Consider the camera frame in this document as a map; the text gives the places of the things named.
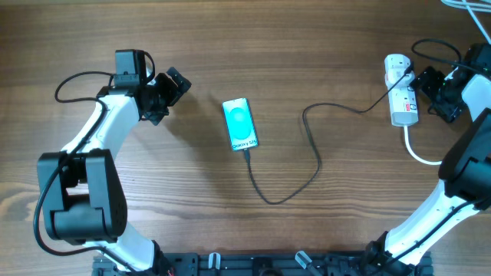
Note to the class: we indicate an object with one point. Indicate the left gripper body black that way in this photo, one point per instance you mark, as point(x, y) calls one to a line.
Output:
point(163, 93)

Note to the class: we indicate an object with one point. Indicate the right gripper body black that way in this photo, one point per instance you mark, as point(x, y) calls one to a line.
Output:
point(442, 97)

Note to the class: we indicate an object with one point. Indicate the blue Galaxy smartphone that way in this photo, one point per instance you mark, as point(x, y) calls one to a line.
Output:
point(240, 125)

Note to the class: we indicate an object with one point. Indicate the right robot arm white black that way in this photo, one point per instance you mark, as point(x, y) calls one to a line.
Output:
point(463, 189)

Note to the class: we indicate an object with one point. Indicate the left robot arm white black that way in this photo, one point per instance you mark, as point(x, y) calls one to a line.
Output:
point(82, 206)

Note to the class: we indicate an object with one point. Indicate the white power strip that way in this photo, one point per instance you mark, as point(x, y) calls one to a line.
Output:
point(402, 100)

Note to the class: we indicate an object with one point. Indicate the white charger plug adapter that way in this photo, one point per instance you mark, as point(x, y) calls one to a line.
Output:
point(399, 76)

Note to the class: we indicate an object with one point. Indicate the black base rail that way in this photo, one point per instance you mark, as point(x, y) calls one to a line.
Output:
point(343, 263)

